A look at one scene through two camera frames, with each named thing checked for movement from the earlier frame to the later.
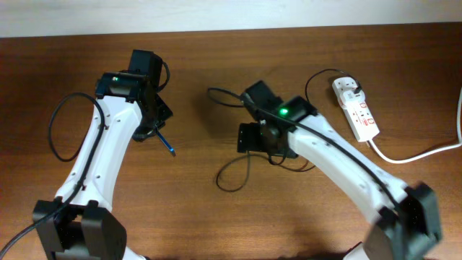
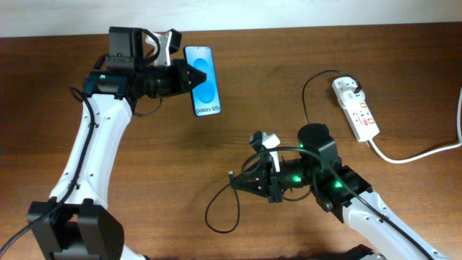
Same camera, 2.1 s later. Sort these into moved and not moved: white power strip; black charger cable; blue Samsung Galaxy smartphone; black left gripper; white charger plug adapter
Moved: blue Samsung Galaxy smartphone; black charger cable; black left gripper
Not moved: white power strip; white charger plug adapter
